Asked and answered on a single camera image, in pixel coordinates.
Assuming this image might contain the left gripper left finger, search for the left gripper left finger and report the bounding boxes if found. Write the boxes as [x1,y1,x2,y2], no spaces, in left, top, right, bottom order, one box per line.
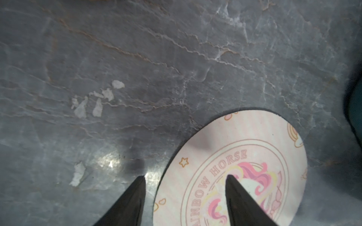
[94,176,146,226]

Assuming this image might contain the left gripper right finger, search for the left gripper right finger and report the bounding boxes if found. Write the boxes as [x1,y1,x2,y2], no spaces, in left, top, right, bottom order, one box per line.
[225,175,277,226]

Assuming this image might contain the pink swirl coaster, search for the pink swirl coaster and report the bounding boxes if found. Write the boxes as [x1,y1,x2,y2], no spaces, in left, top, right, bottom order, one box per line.
[153,110,307,226]

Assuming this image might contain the teal plastic storage box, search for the teal plastic storage box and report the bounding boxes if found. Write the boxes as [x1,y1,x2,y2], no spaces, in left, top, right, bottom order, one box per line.
[347,77,362,147]

